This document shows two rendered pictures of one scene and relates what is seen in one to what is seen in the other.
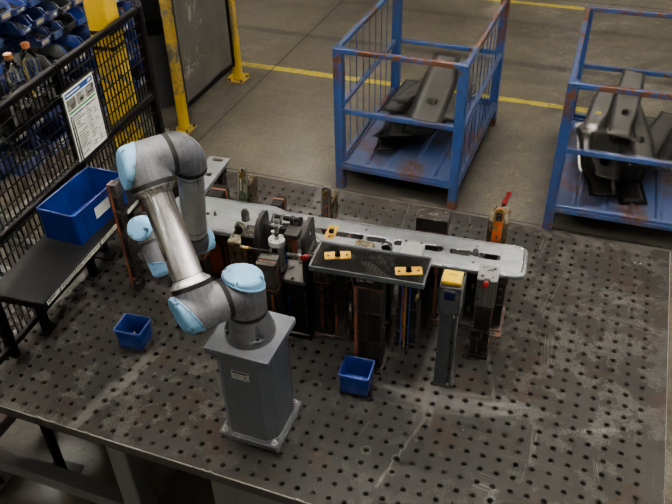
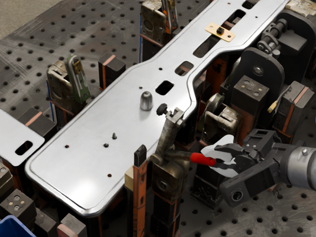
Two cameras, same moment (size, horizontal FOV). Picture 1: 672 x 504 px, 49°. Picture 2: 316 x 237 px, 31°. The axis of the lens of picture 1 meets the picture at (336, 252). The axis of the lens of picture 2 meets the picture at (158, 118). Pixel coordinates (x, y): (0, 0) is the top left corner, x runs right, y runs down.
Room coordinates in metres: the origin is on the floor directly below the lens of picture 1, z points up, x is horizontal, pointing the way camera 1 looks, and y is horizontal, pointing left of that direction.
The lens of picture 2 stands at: (2.01, 1.20, 2.10)
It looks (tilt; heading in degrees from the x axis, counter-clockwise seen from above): 52 degrees down; 287
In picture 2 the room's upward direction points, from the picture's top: 4 degrees clockwise
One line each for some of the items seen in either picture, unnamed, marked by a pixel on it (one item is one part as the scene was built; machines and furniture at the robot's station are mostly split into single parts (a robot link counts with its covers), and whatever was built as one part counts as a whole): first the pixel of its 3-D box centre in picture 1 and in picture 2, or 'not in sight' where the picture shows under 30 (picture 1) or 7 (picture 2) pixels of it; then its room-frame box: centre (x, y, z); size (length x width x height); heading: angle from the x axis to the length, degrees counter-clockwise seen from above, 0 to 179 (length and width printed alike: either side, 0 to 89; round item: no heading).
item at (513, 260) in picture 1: (337, 232); (221, 28); (2.21, -0.01, 1.00); 1.38 x 0.22 x 0.02; 73
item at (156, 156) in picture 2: not in sight; (156, 159); (2.21, 0.52, 1.06); 0.03 x 0.01 x 0.03; 163
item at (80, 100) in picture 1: (84, 116); not in sight; (2.60, 0.96, 1.30); 0.23 x 0.02 x 0.31; 163
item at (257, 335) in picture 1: (248, 319); not in sight; (1.58, 0.26, 1.15); 0.15 x 0.15 x 0.10
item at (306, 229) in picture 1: (288, 273); (261, 101); (2.04, 0.17, 0.94); 0.18 x 0.13 x 0.49; 73
